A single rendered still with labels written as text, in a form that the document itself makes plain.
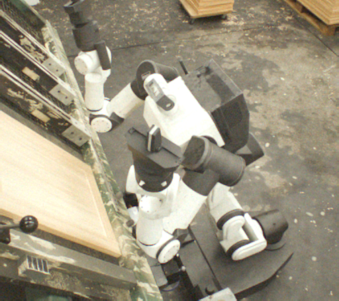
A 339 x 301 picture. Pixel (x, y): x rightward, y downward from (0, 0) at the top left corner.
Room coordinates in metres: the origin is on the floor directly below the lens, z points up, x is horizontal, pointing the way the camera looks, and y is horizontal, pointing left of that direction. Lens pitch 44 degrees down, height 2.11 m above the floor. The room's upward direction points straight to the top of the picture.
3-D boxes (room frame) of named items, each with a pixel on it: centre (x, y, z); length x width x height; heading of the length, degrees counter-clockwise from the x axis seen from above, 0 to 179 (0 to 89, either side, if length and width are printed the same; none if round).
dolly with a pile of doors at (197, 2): (4.23, -0.44, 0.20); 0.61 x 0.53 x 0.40; 16
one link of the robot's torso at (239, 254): (1.05, -0.41, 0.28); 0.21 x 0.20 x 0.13; 112
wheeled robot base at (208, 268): (1.04, -0.38, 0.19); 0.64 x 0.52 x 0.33; 112
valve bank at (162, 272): (0.80, 0.06, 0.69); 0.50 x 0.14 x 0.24; 22
